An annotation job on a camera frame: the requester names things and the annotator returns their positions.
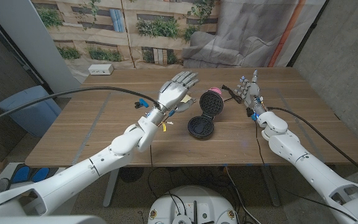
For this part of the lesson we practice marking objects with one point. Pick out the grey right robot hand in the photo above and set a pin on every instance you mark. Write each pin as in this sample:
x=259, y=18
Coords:
x=253, y=95

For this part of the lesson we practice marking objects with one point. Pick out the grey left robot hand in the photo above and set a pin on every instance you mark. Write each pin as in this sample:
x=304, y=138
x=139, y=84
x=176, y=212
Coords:
x=174, y=93

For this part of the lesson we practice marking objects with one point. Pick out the pink mini sandwich press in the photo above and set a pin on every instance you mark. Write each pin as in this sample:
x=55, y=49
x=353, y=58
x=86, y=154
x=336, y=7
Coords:
x=201, y=126

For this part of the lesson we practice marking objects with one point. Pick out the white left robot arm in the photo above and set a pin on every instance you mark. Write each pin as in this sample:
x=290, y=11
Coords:
x=82, y=174

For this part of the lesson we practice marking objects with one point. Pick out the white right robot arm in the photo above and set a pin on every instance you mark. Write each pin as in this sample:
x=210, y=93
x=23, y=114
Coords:
x=306, y=168

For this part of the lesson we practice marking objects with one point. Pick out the yellow sponge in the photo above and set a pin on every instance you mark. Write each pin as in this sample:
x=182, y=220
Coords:
x=186, y=99

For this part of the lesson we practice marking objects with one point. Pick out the printed fabric backdrop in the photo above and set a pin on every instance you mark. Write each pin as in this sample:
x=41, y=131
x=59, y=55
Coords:
x=228, y=34

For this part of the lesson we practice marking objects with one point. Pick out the white power strip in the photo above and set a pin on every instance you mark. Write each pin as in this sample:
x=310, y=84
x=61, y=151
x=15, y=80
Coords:
x=100, y=69

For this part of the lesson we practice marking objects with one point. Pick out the grey table leg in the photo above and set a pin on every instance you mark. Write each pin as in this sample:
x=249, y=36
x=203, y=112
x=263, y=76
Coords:
x=271, y=186

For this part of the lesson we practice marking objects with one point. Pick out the white robot torso base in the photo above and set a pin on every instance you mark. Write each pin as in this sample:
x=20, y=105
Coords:
x=191, y=202

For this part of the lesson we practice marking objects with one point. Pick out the white table leg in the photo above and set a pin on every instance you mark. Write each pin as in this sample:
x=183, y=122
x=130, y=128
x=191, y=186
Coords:
x=110, y=189

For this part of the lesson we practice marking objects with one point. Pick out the blue plastic bin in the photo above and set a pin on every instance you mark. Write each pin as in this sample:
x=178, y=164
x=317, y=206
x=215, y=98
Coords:
x=30, y=109

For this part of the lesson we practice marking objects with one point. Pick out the blue foot pedal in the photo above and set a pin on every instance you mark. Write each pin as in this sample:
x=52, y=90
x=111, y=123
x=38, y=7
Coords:
x=40, y=175
x=21, y=174

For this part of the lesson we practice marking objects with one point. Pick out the white wall panel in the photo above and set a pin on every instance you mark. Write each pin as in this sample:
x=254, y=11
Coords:
x=33, y=40

